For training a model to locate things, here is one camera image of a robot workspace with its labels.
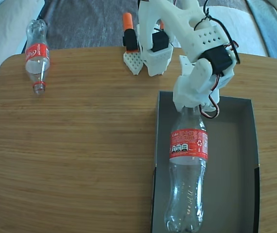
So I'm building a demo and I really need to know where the grey cardboard box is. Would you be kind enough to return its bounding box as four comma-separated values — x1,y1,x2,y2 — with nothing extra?
149,90,260,233

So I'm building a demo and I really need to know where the pale cloth cushion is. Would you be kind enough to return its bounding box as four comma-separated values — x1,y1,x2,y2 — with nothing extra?
0,0,46,117

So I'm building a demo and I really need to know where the dark grey rug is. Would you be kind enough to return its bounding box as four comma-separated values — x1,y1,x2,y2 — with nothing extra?
21,0,185,50

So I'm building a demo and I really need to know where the white cloth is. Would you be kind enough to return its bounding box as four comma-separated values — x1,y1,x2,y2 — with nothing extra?
172,4,269,58

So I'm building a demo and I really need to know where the clear bottle Reciclame red label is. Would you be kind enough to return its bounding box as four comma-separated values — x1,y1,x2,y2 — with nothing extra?
24,19,51,96

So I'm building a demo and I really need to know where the blue-grey cloth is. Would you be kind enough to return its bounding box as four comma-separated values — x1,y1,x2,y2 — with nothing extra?
246,0,277,61

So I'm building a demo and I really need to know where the clear bottle nutrition-mark red label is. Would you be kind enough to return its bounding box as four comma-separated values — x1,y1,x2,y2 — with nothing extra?
164,106,209,233

